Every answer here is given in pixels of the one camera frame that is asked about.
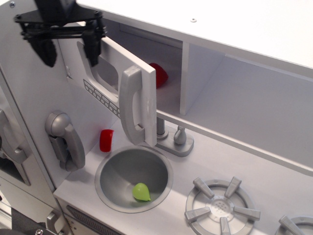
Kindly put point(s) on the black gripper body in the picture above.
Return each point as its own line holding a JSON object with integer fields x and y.
{"x": 60, "y": 19}

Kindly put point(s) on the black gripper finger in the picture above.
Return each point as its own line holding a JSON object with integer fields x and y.
{"x": 46, "y": 50}
{"x": 92, "y": 49}

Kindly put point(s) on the white microwave door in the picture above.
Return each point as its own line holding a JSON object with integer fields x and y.
{"x": 122, "y": 82}

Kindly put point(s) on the red toy strawberry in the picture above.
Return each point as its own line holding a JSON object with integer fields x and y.
{"x": 161, "y": 74}

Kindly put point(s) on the red toy cup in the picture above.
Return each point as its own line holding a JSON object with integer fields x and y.
{"x": 106, "y": 140}

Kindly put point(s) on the grey toy telephone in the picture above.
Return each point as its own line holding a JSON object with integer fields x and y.
{"x": 65, "y": 141}

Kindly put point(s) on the grey round sink bowl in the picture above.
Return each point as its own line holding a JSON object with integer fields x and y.
{"x": 124, "y": 168}

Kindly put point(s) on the white toy kitchen cabinet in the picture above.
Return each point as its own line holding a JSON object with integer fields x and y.
{"x": 241, "y": 82}

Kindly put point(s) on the grey toy faucet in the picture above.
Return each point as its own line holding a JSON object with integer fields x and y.
{"x": 175, "y": 141}

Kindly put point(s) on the green toy pear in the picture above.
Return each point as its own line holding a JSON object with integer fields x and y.
{"x": 141, "y": 192}

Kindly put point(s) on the grey stove burner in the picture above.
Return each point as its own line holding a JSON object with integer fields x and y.
{"x": 220, "y": 207}
{"x": 300, "y": 225}

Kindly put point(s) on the grey fridge door handle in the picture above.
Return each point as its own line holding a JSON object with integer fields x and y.
{"x": 13, "y": 144}

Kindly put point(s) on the grey oven handle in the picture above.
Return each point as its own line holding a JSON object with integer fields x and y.
{"x": 55, "y": 222}

